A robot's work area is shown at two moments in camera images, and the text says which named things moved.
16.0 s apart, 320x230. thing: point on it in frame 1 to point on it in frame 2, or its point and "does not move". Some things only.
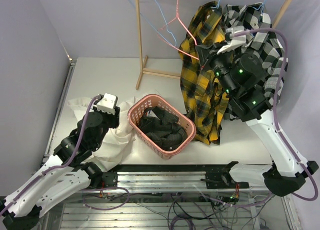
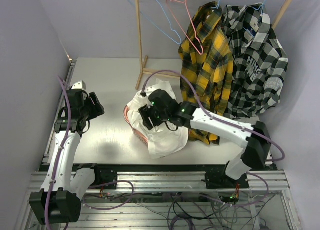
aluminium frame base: (178, 181) does not move
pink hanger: (177, 17) to (191, 21)
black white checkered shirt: (264, 42) does not move
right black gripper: (206, 56) to (146, 112)
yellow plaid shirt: (204, 97) does not move
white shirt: (115, 142) to (164, 139)
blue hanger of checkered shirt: (262, 5) does not move
